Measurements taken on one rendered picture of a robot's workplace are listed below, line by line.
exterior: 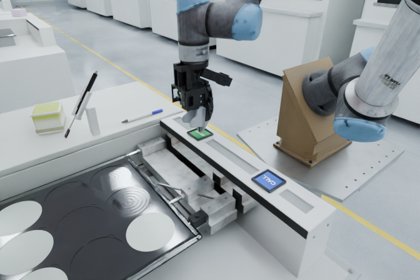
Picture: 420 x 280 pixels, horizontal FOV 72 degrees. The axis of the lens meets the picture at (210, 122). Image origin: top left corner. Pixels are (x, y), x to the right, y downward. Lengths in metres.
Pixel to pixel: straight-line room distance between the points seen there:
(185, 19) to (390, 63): 0.42
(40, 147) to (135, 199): 0.31
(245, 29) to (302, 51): 3.10
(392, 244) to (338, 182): 1.13
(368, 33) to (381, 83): 2.64
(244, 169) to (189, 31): 0.35
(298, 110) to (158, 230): 0.54
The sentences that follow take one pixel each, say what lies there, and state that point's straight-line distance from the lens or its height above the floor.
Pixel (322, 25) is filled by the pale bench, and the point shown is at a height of 0.75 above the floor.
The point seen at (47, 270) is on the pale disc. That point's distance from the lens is 0.66.
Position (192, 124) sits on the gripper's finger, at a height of 1.02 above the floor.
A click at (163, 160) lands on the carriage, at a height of 0.88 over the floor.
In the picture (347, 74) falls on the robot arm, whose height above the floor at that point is 1.13.
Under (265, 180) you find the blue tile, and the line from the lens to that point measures 0.67.
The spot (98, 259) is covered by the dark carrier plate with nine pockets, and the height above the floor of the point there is 0.90.
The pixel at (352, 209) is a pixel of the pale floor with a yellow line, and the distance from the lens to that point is 2.14.
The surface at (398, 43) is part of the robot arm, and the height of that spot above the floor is 1.27.
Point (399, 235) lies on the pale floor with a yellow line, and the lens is 2.12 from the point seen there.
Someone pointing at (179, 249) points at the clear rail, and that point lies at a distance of 0.62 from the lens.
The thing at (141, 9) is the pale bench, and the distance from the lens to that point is 7.14.
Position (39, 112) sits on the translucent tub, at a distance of 0.91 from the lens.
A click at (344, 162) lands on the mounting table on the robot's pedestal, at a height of 0.82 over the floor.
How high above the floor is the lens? 1.39
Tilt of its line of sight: 29 degrees down
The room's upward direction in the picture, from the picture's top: straight up
